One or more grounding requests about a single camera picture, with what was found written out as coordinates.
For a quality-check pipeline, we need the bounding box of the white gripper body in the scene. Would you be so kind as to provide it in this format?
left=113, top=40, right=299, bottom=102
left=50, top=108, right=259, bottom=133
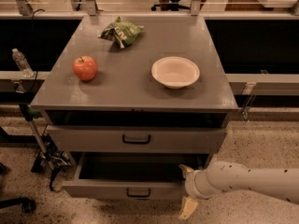
left=184, top=169, right=219, bottom=200

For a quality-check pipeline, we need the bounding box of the green handled floor tool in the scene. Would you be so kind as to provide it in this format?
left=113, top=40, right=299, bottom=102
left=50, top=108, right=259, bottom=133
left=19, top=105, right=72, bottom=191

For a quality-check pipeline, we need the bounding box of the metal clamp bracket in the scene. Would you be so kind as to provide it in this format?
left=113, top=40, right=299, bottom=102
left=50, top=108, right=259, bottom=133
left=240, top=82, right=256, bottom=122

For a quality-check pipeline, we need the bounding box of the clear plastic water bottle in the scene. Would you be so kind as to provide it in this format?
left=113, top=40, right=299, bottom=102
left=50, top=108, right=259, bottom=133
left=12, top=49, right=34, bottom=77

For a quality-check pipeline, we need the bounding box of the grey drawer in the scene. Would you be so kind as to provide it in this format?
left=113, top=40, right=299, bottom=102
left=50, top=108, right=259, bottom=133
left=48, top=125, right=226, bottom=154
left=63, top=153, right=207, bottom=200

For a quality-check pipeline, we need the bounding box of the grey top drawer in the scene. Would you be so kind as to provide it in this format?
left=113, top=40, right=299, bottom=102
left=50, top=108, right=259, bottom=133
left=48, top=125, right=226, bottom=154

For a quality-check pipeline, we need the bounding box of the white paper bowl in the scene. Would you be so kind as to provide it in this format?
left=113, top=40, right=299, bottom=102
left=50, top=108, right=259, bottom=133
left=151, top=56, right=200, bottom=89

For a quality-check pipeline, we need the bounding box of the red apple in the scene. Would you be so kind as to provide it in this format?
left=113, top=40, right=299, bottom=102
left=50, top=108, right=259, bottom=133
left=73, top=56, right=98, bottom=81

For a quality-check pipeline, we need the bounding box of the grey drawer cabinet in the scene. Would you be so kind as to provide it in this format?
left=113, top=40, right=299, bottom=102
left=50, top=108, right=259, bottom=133
left=30, top=14, right=240, bottom=201

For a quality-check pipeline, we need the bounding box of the green chip bag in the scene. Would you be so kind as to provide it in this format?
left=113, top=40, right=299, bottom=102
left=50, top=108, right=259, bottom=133
left=98, top=17, right=143, bottom=49

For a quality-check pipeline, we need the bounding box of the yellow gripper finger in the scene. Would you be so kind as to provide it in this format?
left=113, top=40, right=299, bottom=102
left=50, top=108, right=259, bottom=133
left=178, top=164, right=193, bottom=178
left=178, top=197, right=198, bottom=220

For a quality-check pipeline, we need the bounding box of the black office chair base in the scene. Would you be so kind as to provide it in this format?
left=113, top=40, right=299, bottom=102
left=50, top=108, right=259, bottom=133
left=0, top=162, right=36, bottom=214

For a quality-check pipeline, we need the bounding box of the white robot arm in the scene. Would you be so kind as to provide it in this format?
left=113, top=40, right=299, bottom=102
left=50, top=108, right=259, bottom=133
left=178, top=161, right=299, bottom=220

